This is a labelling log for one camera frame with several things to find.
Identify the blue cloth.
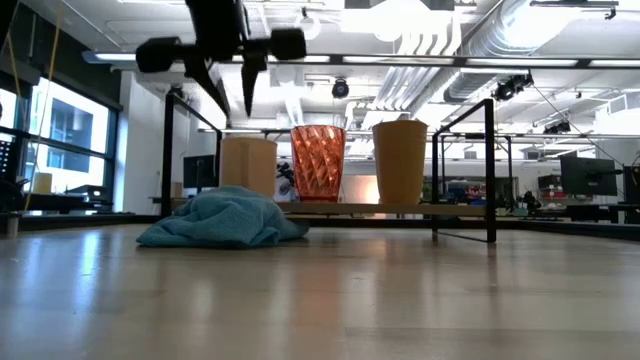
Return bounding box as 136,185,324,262
135,185,311,250

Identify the yellow cable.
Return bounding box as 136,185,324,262
22,0,65,214

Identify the tall orange plastic cup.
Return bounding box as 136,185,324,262
371,119,430,205

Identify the black aluminium table frame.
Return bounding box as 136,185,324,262
0,213,640,242

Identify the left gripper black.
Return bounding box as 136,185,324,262
134,0,308,121

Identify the black monitor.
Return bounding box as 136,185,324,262
559,156,619,198
182,154,217,190
622,164,640,205

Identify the red faceted plastic cup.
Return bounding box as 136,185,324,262
290,124,347,203

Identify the white bag with black print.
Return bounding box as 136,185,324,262
275,162,297,202

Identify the cream mug with handle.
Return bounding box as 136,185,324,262
219,137,279,198

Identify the large window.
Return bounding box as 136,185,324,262
0,74,121,214

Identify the white ceiling pipe bundle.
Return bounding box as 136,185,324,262
372,14,464,114

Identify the wooden shelf with black frame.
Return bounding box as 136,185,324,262
159,91,515,245

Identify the black ceiling-hung device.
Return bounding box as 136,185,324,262
492,71,535,102

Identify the black box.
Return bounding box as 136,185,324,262
64,184,110,204

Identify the yellow box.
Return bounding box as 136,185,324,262
32,172,54,196

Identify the dark background table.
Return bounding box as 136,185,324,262
0,192,136,217

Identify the long linear ceiling light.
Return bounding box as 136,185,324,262
82,49,640,70

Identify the silver ceiling duct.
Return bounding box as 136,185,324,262
442,0,621,106

